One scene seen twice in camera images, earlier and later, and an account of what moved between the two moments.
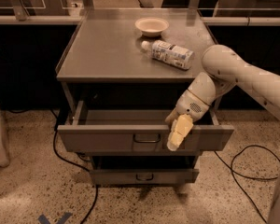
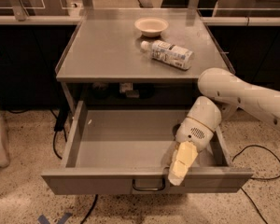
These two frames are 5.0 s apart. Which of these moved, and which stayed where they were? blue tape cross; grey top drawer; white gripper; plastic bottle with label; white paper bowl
Moved: white gripper; grey top drawer
Stayed: blue tape cross; plastic bottle with label; white paper bowl
